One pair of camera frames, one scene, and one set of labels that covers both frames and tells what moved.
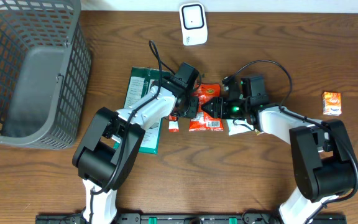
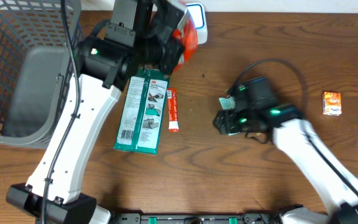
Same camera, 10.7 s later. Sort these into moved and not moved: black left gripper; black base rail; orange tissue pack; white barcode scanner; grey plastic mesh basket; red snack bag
Moved: red snack bag; black left gripper
Not moved: grey plastic mesh basket; orange tissue pack; white barcode scanner; black base rail
